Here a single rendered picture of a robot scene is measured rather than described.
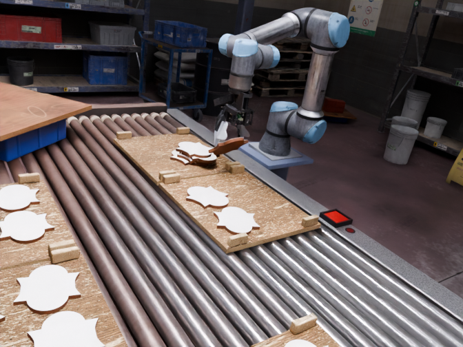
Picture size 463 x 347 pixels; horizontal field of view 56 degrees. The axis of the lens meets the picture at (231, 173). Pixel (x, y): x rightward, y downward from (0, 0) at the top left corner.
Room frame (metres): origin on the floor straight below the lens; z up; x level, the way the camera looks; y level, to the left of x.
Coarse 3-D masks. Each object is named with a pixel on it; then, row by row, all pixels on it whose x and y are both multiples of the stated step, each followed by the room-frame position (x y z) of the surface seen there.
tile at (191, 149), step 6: (180, 144) 1.53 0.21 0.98; (186, 144) 1.54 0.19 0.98; (192, 144) 1.55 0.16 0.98; (198, 144) 1.56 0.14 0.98; (180, 150) 1.48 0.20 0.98; (186, 150) 1.48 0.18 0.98; (192, 150) 1.49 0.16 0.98; (198, 150) 1.50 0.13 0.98; (204, 150) 1.51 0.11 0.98; (192, 156) 1.46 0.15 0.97; (198, 156) 1.46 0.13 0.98; (204, 156) 1.46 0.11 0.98
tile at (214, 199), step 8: (192, 192) 1.22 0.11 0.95; (200, 192) 1.23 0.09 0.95; (208, 192) 1.24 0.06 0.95; (216, 192) 1.25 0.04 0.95; (192, 200) 1.18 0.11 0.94; (200, 200) 1.17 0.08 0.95; (208, 200) 1.18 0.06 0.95; (216, 200) 1.19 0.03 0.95; (224, 200) 1.20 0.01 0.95; (216, 208) 1.16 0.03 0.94
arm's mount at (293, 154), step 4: (252, 144) 1.93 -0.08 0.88; (256, 144) 1.94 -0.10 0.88; (252, 148) 1.91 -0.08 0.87; (256, 148) 1.89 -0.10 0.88; (260, 152) 1.86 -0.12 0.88; (292, 152) 1.92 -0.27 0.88; (296, 152) 1.93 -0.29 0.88; (268, 156) 1.82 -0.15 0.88; (272, 156) 1.83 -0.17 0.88; (276, 156) 1.84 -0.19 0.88; (280, 156) 1.85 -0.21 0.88; (284, 156) 1.86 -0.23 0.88; (288, 156) 1.86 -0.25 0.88; (292, 156) 1.87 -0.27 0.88; (296, 156) 1.88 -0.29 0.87; (300, 156) 1.89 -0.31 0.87; (272, 160) 1.79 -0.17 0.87
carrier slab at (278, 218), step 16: (208, 176) 1.38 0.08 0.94; (224, 176) 1.40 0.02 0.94; (240, 176) 1.43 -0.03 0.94; (176, 192) 1.23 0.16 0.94; (224, 192) 1.28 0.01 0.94; (240, 192) 1.30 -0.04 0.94; (256, 192) 1.32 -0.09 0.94; (272, 192) 1.33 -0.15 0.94; (192, 208) 1.14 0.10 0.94; (208, 208) 1.16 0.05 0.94; (224, 208) 1.17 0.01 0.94; (240, 208) 1.19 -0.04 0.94; (256, 208) 1.20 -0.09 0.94; (272, 208) 1.22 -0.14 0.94; (288, 208) 1.23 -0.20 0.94; (208, 224) 1.06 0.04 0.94; (272, 224) 1.11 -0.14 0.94; (288, 224) 1.13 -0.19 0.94; (320, 224) 1.17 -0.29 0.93; (224, 240) 0.99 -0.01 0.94; (256, 240) 1.02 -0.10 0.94; (272, 240) 1.05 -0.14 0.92
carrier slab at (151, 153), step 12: (120, 144) 1.56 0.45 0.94; (132, 144) 1.58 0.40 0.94; (144, 144) 1.60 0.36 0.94; (156, 144) 1.62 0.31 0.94; (168, 144) 1.64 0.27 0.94; (204, 144) 1.70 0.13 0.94; (132, 156) 1.46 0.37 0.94; (144, 156) 1.47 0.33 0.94; (156, 156) 1.49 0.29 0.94; (168, 156) 1.51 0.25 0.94; (144, 168) 1.37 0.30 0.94; (156, 168) 1.39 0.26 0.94; (168, 168) 1.40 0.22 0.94; (180, 168) 1.42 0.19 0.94; (192, 168) 1.43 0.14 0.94; (204, 168) 1.45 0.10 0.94; (216, 168) 1.47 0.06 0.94; (156, 180) 1.29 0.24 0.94
